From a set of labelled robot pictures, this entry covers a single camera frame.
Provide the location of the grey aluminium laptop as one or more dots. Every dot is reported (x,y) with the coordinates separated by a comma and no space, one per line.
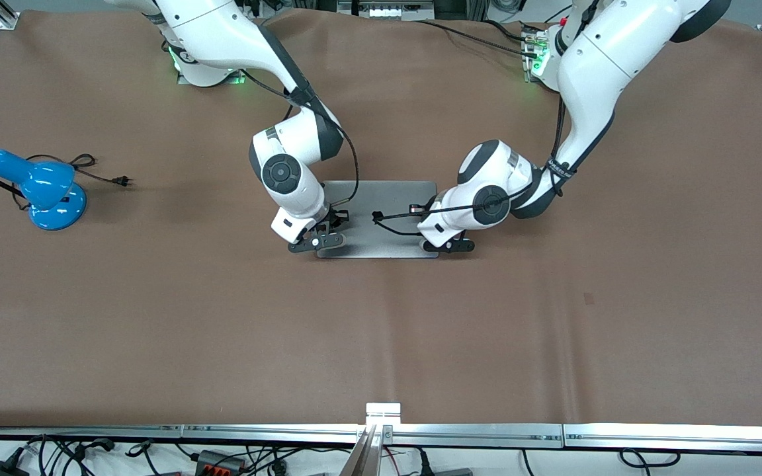
(381,238)

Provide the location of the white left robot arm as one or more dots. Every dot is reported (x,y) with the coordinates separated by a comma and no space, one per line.
(606,59)

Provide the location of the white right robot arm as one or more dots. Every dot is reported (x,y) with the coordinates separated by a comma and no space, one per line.
(222,33)

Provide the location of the brown table mat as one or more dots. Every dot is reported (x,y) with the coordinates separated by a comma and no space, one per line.
(381,330)

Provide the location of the grey power strip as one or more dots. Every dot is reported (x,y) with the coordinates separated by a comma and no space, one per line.
(386,9)

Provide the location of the blue desk lamp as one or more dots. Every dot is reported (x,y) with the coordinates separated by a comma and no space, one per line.
(50,192)

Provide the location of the black orange connector box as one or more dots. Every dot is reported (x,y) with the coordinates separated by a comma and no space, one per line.
(221,461)

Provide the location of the black power adapter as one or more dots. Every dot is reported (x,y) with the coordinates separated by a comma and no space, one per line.
(0,469)

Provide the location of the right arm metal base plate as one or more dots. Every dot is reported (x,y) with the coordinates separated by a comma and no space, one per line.
(184,78)

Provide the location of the aluminium profile with bracket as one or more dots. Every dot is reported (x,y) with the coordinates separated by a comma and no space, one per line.
(373,436)

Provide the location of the aluminium table edge rail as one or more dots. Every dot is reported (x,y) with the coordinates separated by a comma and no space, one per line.
(156,432)

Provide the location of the aluminium frame corner post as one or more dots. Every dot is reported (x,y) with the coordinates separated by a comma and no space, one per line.
(5,16)

